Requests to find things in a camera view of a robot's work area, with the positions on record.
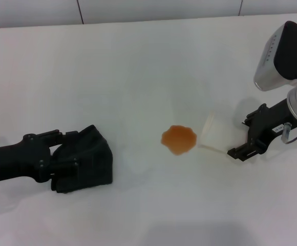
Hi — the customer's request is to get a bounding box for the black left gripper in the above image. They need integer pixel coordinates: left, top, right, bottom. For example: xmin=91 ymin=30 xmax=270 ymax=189
xmin=0 ymin=129 xmax=79 ymax=192

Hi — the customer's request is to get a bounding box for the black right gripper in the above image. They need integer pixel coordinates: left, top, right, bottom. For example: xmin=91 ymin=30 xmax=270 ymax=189
xmin=227 ymin=98 xmax=297 ymax=162

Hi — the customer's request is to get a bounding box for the dark blue rag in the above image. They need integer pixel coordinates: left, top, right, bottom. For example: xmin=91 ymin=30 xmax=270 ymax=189
xmin=50 ymin=125 xmax=114 ymax=194

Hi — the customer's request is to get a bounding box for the white paper cup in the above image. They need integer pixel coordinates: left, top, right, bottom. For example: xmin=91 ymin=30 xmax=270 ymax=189
xmin=198 ymin=110 xmax=249 ymax=155

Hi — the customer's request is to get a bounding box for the brown liquid stain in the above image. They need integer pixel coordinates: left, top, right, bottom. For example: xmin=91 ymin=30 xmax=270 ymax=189
xmin=160 ymin=125 xmax=198 ymax=156

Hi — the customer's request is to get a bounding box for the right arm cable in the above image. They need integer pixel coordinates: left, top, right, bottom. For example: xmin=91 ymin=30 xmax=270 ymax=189
xmin=281 ymin=122 xmax=297 ymax=145

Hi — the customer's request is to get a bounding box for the right wrist camera housing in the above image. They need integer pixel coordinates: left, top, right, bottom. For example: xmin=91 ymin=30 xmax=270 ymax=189
xmin=253 ymin=20 xmax=297 ymax=91

